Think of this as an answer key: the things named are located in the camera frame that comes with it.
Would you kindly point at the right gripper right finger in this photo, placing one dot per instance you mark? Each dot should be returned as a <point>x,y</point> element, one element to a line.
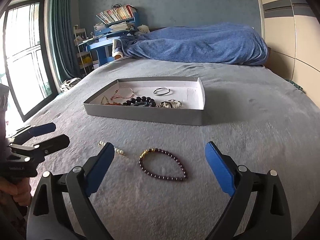
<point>222,166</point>

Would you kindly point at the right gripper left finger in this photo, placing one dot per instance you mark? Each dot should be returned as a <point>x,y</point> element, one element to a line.
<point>96,167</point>

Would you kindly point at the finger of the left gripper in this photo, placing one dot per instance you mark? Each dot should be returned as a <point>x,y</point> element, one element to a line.
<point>28,132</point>
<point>37,152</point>

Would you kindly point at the pearl hair clip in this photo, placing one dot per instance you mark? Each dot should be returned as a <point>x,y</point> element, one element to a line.
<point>117,150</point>

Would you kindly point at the red gold bead jewelry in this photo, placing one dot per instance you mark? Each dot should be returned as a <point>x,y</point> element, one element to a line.
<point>105,101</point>

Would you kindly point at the left hand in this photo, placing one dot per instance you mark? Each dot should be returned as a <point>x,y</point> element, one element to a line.
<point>21,191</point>

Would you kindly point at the white sneaker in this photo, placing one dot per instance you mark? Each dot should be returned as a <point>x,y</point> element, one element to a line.
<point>69,84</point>

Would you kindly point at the grey bed cover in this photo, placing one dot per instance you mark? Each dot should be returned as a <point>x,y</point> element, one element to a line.
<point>165,189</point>

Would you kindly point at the grey shallow cardboard tray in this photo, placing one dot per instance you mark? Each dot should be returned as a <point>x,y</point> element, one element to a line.
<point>171,100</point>

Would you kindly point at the white shelf rack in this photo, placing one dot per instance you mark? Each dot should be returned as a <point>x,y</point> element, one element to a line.
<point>83,56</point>

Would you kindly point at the teal curtain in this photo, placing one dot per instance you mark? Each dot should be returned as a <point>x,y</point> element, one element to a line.
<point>62,39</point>

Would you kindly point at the blue desk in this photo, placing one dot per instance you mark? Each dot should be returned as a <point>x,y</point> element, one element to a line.
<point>101,43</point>

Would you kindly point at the blue blanket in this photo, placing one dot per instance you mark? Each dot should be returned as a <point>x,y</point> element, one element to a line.
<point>227,43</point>

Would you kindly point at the stack of papers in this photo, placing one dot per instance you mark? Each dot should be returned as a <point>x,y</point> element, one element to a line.
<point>123,26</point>

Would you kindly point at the white plush toy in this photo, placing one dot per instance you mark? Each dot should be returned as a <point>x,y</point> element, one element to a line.
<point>142,29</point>

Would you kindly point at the row of books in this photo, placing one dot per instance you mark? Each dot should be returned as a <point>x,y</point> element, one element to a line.
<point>117,13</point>

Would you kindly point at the beige wardrobe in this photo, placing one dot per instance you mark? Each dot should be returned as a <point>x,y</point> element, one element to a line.
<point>291,31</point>

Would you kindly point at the window with black frame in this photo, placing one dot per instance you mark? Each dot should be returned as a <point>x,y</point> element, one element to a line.
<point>26,62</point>

